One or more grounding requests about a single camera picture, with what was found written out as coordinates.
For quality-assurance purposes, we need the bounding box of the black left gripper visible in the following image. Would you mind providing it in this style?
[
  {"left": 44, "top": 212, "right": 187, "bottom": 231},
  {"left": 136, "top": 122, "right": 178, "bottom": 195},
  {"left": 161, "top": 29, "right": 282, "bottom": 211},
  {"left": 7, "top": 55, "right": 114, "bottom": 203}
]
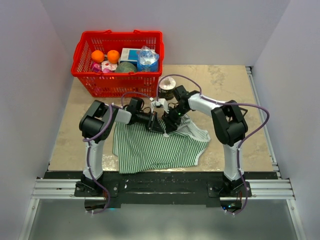
[{"left": 136, "top": 111, "right": 164, "bottom": 134}]

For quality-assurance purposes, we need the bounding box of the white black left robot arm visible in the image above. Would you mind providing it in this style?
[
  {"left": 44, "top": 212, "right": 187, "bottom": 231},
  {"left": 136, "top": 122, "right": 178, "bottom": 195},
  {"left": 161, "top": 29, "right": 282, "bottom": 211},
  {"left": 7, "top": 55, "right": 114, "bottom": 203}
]
[{"left": 79, "top": 97, "right": 165, "bottom": 196}]

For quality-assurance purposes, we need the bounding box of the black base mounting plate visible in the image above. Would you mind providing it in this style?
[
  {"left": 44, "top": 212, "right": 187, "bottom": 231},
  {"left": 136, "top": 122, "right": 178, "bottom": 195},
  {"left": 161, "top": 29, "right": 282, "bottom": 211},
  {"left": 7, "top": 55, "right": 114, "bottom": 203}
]
[{"left": 33, "top": 171, "right": 279, "bottom": 211}]

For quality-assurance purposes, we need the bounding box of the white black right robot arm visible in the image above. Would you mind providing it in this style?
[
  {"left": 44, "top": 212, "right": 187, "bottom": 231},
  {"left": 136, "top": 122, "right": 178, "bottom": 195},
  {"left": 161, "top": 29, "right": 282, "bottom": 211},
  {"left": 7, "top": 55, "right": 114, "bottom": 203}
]
[{"left": 162, "top": 85, "right": 248, "bottom": 197}]

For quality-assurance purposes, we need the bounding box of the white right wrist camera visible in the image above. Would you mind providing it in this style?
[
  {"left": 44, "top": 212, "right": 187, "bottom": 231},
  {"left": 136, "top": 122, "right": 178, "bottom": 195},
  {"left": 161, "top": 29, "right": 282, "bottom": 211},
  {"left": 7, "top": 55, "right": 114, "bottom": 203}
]
[{"left": 158, "top": 98, "right": 169, "bottom": 113}]

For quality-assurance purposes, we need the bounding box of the green melon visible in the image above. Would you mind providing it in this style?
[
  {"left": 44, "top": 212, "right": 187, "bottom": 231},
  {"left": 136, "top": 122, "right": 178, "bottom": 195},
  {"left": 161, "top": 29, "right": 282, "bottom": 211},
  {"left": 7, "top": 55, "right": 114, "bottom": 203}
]
[{"left": 114, "top": 61, "right": 138, "bottom": 74}]

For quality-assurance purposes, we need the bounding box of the small black square frame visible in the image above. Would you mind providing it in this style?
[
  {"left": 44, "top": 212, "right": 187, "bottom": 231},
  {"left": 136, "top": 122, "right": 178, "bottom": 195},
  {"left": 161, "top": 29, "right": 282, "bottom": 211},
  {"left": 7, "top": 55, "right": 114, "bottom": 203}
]
[{"left": 240, "top": 107, "right": 248, "bottom": 117}]

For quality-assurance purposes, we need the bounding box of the green white striped garment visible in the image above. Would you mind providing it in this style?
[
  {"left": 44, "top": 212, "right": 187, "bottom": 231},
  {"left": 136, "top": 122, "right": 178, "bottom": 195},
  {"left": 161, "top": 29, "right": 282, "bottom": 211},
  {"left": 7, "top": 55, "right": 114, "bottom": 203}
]
[{"left": 112, "top": 114, "right": 211, "bottom": 174}]

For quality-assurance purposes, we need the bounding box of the orange fruit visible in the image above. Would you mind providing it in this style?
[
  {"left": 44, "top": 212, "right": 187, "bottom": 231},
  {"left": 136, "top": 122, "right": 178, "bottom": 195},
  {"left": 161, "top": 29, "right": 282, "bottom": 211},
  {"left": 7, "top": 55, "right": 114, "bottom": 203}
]
[
  {"left": 107, "top": 50, "right": 121, "bottom": 64},
  {"left": 91, "top": 50, "right": 105, "bottom": 64}
]

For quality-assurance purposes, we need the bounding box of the black wrapped toilet roll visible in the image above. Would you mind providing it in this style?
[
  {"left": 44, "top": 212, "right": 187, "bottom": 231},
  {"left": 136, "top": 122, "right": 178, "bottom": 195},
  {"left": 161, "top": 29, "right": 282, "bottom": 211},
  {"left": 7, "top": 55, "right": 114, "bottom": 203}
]
[{"left": 158, "top": 76, "right": 176, "bottom": 101}]

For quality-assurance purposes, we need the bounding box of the red plastic shopping basket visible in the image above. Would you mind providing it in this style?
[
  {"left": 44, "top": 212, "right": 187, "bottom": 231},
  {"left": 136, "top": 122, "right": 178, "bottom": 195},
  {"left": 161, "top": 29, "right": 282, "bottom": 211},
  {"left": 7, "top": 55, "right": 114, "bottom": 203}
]
[{"left": 70, "top": 30, "right": 165, "bottom": 98}]

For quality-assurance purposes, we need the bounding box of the blue wrapped tissue pack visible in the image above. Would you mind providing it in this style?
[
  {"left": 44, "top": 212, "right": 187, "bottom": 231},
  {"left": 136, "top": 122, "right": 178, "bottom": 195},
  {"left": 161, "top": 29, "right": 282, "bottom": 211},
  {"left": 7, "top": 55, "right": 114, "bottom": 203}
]
[{"left": 137, "top": 46, "right": 160, "bottom": 73}]

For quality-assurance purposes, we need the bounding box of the white blue carton box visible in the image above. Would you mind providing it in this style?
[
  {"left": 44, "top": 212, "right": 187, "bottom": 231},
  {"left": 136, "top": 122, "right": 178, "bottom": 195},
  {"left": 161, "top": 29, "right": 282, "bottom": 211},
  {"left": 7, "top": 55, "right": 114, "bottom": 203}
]
[{"left": 118, "top": 48, "right": 141, "bottom": 66}]

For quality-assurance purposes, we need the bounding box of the right orange fruit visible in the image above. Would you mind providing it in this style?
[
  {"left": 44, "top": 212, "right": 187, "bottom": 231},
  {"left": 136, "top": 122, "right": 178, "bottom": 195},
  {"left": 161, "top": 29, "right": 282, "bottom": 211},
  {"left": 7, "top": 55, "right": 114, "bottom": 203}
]
[{"left": 107, "top": 50, "right": 121, "bottom": 64}]

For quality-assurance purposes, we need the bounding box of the left orange fruit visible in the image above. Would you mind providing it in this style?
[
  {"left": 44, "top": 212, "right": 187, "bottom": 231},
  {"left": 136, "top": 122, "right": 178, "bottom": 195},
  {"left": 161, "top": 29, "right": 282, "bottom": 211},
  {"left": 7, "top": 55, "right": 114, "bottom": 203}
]
[{"left": 91, "top": 50, "right": 105, "bottom": 64}]

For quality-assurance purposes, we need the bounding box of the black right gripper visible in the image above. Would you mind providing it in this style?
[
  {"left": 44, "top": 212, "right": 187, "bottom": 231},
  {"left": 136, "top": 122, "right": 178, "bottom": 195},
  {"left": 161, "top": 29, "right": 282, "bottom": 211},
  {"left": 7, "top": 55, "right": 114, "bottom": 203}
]
[{"left": 161, "top": 105, "right": 189, "bottom": 135}]

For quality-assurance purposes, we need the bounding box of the pink white snack packet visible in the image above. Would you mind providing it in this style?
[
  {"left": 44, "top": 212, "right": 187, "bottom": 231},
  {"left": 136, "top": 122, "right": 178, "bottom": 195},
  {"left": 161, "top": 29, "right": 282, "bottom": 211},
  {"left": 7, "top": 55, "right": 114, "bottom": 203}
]
[{"left": 91, "top": 60, "right": 118, "bottom": 74}]

